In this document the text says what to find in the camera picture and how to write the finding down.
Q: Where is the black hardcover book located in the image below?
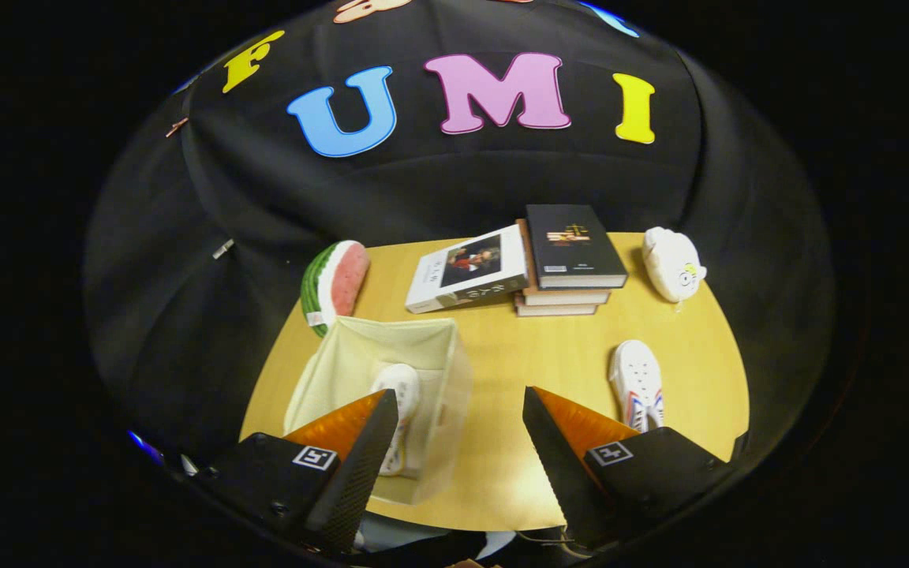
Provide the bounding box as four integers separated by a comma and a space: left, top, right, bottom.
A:
525, 204, 629, 290

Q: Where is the white book with portrait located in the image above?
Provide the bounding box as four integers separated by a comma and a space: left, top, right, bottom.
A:
405, 224, 530, 315

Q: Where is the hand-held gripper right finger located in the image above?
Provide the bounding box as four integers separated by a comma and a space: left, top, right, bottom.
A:
522, 386, 731, 549

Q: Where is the computer monitor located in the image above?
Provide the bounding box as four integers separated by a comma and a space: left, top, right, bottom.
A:
127, 430, 165, 468

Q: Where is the beige fabric storage box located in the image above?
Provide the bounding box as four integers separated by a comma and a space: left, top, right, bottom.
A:
282, 316, 473, 506

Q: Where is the watermelon slice plush toy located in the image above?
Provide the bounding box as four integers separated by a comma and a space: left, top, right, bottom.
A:
300, 240, 372, 338

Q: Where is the brown book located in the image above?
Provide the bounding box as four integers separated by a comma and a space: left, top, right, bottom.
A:
514, 298, 599, 318
516, 219, 612, 307

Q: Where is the person's clothing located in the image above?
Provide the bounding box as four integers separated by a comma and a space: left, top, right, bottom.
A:
356, 513, 582, 566

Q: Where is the white plush toy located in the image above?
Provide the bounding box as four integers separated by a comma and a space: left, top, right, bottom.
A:
642, 226, 708, 304

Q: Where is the black backdrop cloth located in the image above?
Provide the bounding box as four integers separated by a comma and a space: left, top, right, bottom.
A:
84, 0, 838, 474

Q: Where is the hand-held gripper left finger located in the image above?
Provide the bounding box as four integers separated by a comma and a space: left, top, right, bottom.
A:
194, 388, 400, 555

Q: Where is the white canvas shoe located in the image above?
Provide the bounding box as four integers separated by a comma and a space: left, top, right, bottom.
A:
608, 340, 666, 434
370, 363, 421, 477

